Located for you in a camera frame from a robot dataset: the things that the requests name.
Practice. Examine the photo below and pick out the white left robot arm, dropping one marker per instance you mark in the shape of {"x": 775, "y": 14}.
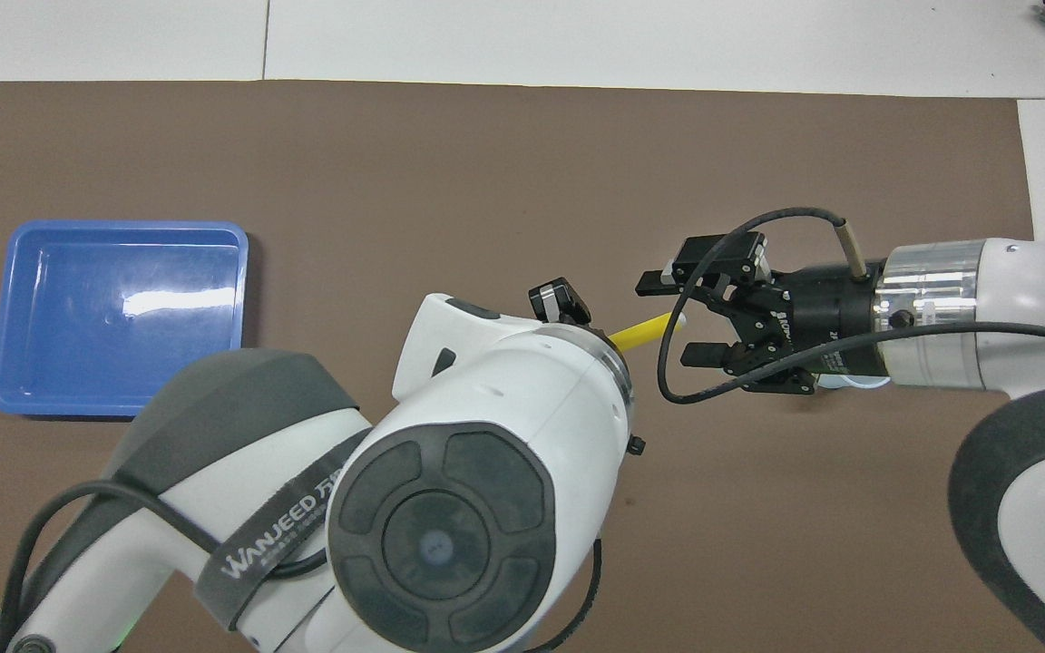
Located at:
{"x": 486, "y": 408}

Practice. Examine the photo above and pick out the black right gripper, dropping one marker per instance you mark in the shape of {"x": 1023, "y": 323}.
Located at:
{"x": 835, "y": 317}

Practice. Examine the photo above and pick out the brown table mat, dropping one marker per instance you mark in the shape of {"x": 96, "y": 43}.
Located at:
{"x": 486, "y": 163}

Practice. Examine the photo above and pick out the yellow pen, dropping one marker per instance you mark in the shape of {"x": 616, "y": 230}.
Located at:
{"x": 640, "y": 334}

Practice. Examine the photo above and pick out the clear plastic cup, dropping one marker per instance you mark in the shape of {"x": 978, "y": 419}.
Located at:
{"x": 858, "y": 383}

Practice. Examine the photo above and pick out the blue plastic tray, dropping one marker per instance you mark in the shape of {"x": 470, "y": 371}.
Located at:
{"x": 78, "y": 345}

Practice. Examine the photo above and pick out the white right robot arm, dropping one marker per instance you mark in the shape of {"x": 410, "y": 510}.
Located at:
{"x": 1030, "y": 290}

